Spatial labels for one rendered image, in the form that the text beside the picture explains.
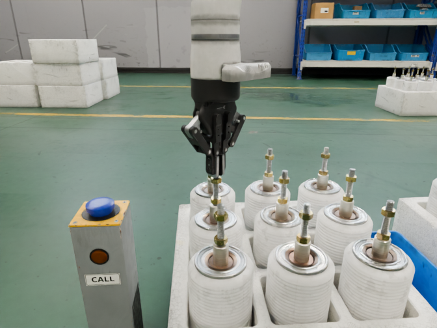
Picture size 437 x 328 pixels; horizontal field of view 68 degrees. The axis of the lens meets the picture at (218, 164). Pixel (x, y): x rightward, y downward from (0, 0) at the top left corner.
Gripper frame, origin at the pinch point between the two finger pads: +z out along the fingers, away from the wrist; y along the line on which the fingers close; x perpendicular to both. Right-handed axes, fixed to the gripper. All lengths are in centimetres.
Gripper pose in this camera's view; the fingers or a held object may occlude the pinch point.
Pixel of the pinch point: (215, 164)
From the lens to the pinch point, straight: 54.0
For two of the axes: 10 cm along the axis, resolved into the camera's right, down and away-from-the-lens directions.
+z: 0.0, 9.3, 3.6
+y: -6.8, 2.6, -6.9
